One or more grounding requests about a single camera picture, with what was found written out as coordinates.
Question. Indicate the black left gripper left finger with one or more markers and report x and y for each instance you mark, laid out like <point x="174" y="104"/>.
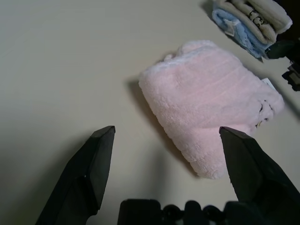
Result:
<point x="89" y="168"/>

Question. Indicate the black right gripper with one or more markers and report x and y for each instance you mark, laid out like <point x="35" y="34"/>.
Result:
<point x="294" y="78"/>

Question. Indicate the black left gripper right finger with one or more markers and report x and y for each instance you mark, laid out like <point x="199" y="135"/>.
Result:
<point x="253" y="173"/>

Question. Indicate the pink terry towel with embroidery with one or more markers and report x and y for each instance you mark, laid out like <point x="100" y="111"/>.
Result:
<point x="199" y="98"/>

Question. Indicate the beige folded terry towel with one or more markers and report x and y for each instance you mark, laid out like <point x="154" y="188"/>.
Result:
<point x="269" y="14"/>

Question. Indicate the light blue folded towel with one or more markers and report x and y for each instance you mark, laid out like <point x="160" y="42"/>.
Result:
<point x="243" y="35"/>

